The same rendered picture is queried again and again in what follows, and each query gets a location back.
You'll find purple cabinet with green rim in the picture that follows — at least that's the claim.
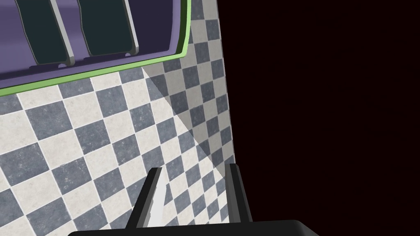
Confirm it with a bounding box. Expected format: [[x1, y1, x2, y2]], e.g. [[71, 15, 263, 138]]
[[0, 0, 192, 97]]

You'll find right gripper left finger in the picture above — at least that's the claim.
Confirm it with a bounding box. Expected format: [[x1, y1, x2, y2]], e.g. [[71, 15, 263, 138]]
[[126, 167, 169, 230]]

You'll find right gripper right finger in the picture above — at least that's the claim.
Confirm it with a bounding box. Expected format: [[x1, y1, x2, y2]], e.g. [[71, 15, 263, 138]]
[[224, 163, 253, 225]]

